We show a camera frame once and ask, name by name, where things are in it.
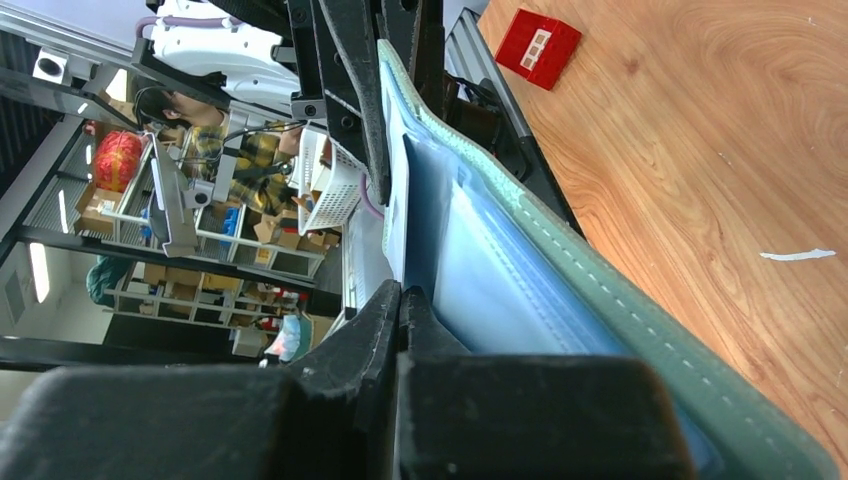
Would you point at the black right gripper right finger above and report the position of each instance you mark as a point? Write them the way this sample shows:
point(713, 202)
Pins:
point(466, 416)

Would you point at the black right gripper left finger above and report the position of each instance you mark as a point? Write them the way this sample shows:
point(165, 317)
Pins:
point(321, 417)

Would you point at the red white toy block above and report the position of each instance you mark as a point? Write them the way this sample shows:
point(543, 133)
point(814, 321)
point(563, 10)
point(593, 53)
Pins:
point(538, 48)

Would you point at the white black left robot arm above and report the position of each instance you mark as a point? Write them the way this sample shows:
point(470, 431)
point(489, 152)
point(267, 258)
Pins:
point(227, 53)

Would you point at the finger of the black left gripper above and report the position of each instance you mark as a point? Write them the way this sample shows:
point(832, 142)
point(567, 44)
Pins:
point(415, 29)
point(337, 40)

